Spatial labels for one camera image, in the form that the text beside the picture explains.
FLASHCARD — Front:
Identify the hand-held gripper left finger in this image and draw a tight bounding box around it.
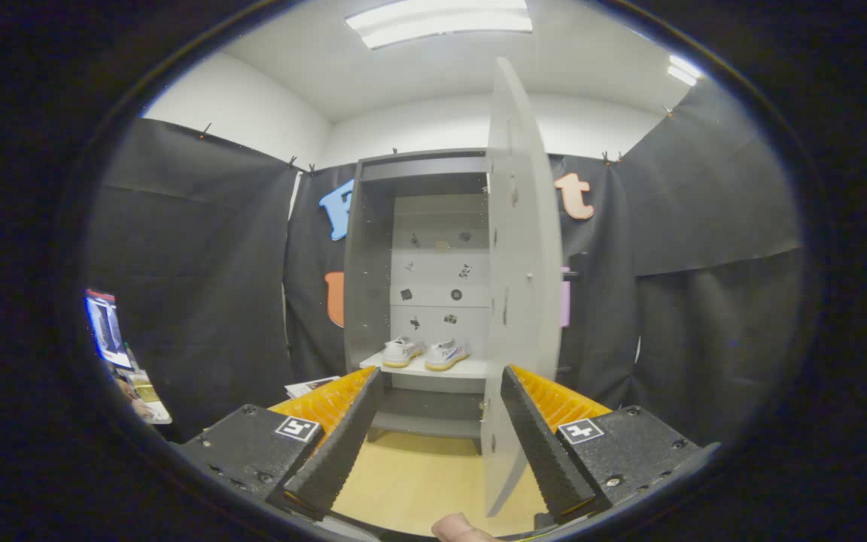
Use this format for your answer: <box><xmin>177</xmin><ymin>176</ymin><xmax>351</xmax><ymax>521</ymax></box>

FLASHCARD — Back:
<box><xmin>178</xmin><ymin>366</ymin><xmax>385</xmax><ymax>522</ymax></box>

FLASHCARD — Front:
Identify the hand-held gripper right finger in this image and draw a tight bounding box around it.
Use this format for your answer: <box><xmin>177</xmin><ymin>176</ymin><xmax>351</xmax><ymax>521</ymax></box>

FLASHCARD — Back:
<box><xmin>500</xmin><ymin>364</ymin><xmax>720</xmax><ymax>525</ymax></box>

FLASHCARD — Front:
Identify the white sneaker shoe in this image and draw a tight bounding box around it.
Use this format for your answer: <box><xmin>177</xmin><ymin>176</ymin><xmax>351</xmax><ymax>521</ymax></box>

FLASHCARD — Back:
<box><xmin>382</xmin><ymin>336</ymin><xmax>425</xmax><ymax>369</ymax></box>
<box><xmin>424</xmin><ymin>339</ymin><xmax>472</xmax><ymax>372</ymax></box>

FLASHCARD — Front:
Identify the grey shoe cabinet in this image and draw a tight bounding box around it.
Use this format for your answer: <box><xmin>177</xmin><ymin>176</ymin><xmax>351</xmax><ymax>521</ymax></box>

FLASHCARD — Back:
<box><xmin>343</xmin><ymin>148</ymin><xmax>491</xmax><ymax>455</ymax></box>

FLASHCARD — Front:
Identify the white shoe cabinet door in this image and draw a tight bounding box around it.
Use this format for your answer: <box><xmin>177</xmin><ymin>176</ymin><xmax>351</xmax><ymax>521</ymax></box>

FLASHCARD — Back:
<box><xmin>480</xmin><ymin>57</ymin><xmax>564</xmax><ymax>518</ymax></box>

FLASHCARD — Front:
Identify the white cabinet shelf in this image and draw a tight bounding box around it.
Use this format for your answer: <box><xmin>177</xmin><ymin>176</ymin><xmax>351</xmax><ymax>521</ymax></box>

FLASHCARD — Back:
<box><xmin>359</xmin><ymin>354</ymin><xmax>488</xmax><ymax>379</ymax></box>

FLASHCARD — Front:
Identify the white cover book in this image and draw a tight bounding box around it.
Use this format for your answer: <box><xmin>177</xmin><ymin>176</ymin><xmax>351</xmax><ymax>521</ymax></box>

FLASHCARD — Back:
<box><xmin>284</xmin><ymin>376</ymin><xmax>342</xmax><ymax>400</ymax></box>

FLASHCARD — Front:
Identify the black backdrop cloth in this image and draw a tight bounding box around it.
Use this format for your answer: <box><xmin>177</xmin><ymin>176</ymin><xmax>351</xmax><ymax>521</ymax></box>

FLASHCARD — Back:
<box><xmin>86</xmin><ymin>79</ymin><xmax>807</xmax><ymax>445</ymax></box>

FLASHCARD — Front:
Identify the small ceiling light panel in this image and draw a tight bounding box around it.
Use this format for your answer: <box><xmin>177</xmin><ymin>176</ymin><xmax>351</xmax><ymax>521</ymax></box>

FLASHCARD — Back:
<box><xmin>666</xmin><ymin>53</ymin><xmax>705</xmax><ymax>87</ymax></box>

